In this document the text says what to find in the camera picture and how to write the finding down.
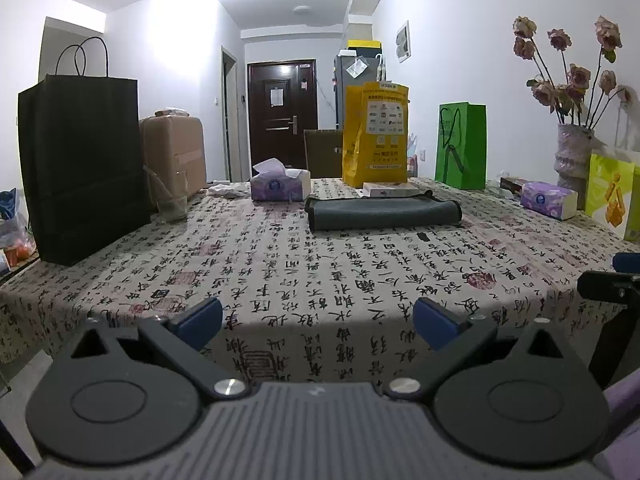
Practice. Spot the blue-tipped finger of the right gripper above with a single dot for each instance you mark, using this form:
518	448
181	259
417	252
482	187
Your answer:
627	262

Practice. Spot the purple and grey towel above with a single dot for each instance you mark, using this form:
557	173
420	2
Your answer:
367	213

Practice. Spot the black paper shopping bag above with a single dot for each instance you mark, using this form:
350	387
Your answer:
82	164

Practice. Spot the green paper bag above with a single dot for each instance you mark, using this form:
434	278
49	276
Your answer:
462	146

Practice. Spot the yellow box on refrigerator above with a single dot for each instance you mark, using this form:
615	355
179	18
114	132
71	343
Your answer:
355	44

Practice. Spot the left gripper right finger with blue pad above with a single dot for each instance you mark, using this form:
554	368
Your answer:
456	342

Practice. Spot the grey refrigerator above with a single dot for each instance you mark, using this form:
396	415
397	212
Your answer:
352	67

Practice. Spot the brown chair back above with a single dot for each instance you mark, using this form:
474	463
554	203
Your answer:
323	151

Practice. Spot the dark flat box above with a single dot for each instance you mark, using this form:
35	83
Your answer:
513	184

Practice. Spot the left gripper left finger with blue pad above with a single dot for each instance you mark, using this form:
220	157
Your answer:
177	343

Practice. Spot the clear drinking glass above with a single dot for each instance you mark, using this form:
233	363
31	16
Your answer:
171	208

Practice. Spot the purple tissue pack, open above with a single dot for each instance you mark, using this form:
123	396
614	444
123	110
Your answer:
273	182

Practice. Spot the yellow paper bag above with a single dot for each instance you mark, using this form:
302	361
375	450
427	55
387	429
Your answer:
375	134

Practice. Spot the purple cloth at edge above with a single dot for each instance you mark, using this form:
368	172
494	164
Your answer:
620	455

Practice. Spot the framed wall picture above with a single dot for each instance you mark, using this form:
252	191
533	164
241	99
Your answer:
403	48

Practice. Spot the dark brown entrance door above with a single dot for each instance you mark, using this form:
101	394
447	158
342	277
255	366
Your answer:
282	105

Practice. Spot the pale wrapped flower vase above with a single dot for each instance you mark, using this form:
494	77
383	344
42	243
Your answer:
572	159

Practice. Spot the lime green gift bag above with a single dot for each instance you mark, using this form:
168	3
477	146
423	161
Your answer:
613	191

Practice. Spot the white flat box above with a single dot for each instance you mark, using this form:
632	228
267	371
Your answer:
389	190

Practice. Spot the brown cardboard box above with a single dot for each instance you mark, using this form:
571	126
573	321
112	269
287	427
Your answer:
173	148

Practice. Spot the calligraphy print tablecloth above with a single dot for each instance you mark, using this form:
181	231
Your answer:
300	305

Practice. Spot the crumpled white tissue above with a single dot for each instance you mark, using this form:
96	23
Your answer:
230	190

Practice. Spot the purple tissue pack, sealed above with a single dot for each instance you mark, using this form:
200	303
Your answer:
551	200

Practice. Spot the dried pink roses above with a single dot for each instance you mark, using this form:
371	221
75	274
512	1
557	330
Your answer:
579	97

